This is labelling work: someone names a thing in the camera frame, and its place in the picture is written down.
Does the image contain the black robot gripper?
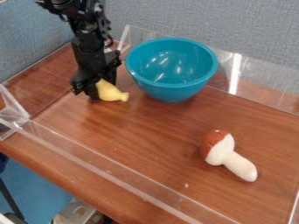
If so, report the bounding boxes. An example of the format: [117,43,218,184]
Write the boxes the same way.
[69,33,121,102]

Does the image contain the blue plastic bowl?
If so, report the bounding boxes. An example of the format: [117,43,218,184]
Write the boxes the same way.
[125,38,219,102]

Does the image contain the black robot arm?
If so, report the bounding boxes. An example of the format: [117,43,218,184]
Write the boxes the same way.
[33,0,121,102]

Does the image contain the clear acrylic tray walls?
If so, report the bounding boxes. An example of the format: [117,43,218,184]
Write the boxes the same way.
[0,23,299,224]

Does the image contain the brown and white toy mushroom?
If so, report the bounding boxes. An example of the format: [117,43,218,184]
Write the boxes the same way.
[200,129,258,182]

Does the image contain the grey metal bracket under table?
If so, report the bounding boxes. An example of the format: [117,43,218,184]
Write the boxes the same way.
[52,198,103,224]

